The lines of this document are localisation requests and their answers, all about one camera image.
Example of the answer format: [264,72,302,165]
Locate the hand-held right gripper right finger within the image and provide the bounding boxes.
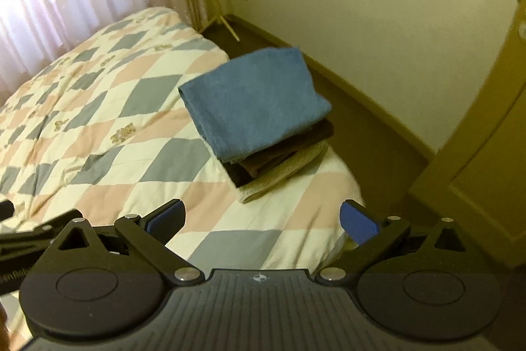
[314,200,467,288]

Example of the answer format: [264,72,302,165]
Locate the wooden stick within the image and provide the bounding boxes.
[217,14,241,43]

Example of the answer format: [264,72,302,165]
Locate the beige folded cloth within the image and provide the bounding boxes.
[236,141,330,205]

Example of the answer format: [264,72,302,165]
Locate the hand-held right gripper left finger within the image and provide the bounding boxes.
[49,199,205,287]

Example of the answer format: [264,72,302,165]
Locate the yellow wooden door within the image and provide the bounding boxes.
[406,0,526,268]

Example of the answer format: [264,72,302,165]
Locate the blue jeans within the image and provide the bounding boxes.
[178,46,333,165]

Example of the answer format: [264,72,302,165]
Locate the checkered quilt bed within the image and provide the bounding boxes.
[0,7,367,337]

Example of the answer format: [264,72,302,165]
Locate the brown folded cloth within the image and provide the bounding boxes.
[224,118,336,188]

